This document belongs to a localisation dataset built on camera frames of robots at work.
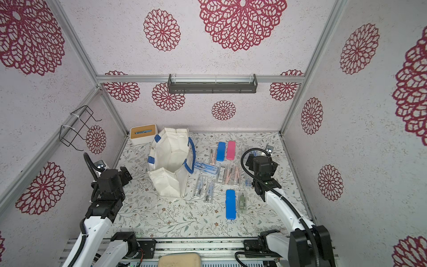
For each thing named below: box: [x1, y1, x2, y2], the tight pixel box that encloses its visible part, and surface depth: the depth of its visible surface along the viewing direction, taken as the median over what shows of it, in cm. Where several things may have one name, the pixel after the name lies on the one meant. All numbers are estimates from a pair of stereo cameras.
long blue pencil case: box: [225, 189, 237, 220], surface depth 89 cm
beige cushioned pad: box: [157, 252, 202, 267], surface depth 70 cm
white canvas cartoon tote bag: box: [147, 127, 196, 198], surface depth 90 cm
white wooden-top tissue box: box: [129, 123, 158, 145], surface depth 117 cm
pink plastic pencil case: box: [226, 140, 237, 161], surface depth 112 cm
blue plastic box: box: [216, 141, 226, 162], surface depth 112 cm
